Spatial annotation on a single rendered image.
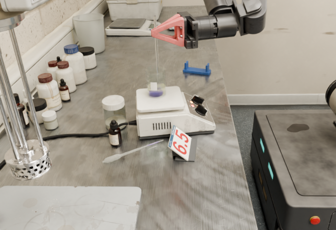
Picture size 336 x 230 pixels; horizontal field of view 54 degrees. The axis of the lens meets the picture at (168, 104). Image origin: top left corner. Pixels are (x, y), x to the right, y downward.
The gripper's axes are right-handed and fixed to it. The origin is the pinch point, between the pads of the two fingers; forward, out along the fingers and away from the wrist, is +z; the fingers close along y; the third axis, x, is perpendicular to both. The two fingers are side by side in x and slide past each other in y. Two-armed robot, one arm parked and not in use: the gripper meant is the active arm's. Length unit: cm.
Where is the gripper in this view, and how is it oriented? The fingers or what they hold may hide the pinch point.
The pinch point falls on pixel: (154, 33)
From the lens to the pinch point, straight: 80.3
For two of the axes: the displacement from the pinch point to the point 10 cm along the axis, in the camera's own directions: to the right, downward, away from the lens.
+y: 2.1, 4.7, -8.6
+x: 0.4, 8.7, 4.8
